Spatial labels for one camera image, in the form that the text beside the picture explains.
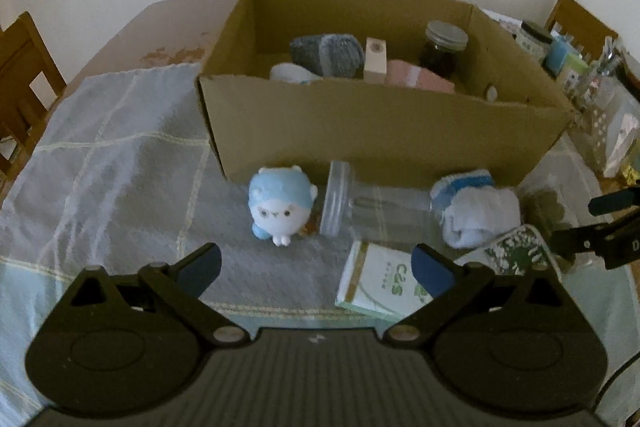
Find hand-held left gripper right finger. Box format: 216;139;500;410
382;243;596;351

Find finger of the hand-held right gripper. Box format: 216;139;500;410
587;187;640;216
550;213;640;260

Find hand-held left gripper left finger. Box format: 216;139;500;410
42;243;249;351

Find green white tissue pack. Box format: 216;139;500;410
334;240;437;323

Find green face mask pack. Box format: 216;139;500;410
452;224;564;281

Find clear plastic jar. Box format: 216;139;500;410
320;160;447;242

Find white sock with blue stripe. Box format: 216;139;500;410
270;63;324;86
431;168;523;250

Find blue white plush toy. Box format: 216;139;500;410
248;165;319;248

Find brown cardboard box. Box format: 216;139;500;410
195;0;576;188

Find pink knit sock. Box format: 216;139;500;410
385;59;456;96

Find small beige carton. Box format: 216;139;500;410
363;38;390;86

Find clear jar of black clips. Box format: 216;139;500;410
417;21;470;80

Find blue grey knit sock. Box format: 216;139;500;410
290;33;366;80

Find clear polka dot bag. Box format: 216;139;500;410
581;77;640;178

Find checked blue grey cloth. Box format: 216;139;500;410
0;63;640;413

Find clear pen holder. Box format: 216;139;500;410
580;37;627;108

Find light green bottle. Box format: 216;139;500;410
560;54;589;90

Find small blue box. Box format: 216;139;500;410
545;34;574;76

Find small green label jar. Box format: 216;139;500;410
515;21;554;60

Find wooden chair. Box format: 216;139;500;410
545;0;620;64
0;12;68;185

